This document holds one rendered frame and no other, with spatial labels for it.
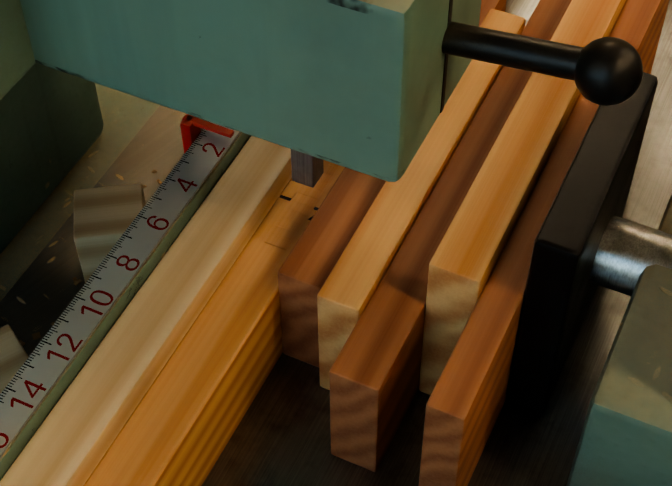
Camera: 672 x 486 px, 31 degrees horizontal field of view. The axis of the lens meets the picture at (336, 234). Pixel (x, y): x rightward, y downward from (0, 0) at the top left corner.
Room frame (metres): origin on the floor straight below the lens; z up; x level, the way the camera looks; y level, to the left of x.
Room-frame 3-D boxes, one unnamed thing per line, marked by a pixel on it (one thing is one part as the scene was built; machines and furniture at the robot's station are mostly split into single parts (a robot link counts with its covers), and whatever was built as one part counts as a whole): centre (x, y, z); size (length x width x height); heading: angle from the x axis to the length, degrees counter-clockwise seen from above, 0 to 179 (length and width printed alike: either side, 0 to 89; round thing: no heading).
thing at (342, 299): (0.32, -0.04, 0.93); 0.17 x 0.02 x 0.06; 154
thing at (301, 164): (0.31, 0.01, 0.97); 0.01 x 0.01 x 0.05; 64
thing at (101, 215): (0.39, 0.11, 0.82); 0.03 x 0.03 x 0.04; 8
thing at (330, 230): (0.34, -0.03, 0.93); 0.18 x 0.02 x 0.05; 154
